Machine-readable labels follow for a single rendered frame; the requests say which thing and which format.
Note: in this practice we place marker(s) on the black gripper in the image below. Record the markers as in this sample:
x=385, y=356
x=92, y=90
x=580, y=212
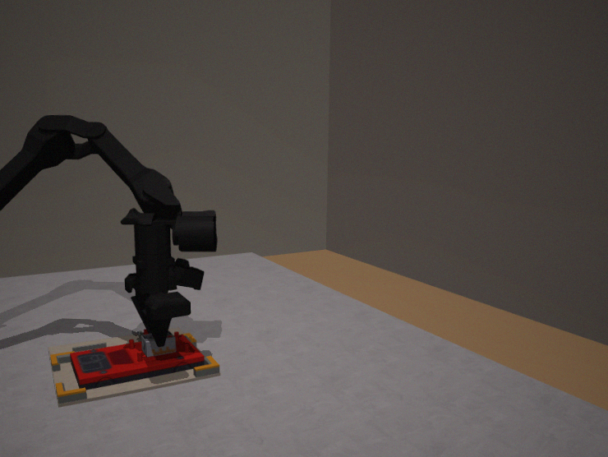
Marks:
x=154, y=304

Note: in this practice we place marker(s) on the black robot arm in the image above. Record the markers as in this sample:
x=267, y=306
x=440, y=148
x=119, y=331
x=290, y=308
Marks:
x=49, y=142

